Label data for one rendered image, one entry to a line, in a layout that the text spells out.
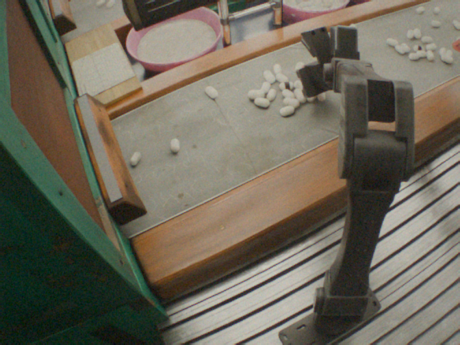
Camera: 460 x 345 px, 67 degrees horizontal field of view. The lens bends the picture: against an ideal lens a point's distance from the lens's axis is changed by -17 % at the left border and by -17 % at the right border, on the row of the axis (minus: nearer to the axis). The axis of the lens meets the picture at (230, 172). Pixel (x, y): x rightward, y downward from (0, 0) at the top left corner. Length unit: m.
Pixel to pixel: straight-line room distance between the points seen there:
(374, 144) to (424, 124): 0.46
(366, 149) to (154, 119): 0.57
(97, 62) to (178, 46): 0.22
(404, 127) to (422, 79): 0.59
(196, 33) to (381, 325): 0.87
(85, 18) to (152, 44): 0.32
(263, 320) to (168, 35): 0.78
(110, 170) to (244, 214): 0.25
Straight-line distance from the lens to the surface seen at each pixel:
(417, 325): 0.82
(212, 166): 0.82
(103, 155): 0.75
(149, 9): 0.66
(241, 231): 0.72
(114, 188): 0.70
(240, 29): 1.23
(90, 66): 1.07
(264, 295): 0.78
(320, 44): 0.81
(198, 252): 0.72
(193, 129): 0.88
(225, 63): 0.98
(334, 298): 0.62
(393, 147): 0.48
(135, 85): 0.96
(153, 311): 0.71
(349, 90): 0.48
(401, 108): 0.49
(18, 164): 0.31
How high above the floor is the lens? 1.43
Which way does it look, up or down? 58 degrees down
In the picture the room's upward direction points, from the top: 9 degrees counter-clockwise
